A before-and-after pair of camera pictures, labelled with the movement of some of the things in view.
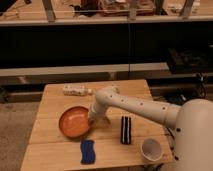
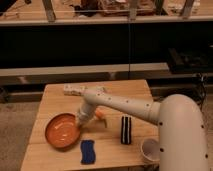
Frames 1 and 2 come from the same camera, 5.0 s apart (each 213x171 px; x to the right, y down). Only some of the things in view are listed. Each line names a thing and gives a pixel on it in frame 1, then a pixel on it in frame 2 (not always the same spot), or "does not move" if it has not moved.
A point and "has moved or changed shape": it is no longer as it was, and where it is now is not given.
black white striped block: x=126 y=130 does not move
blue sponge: x=88 y=152 does not move
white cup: x=151 y=149 does not move
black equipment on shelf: x=189 y=61 does not move
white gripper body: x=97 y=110 to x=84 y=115
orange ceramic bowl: x=74 y=121 has moved or changed shape
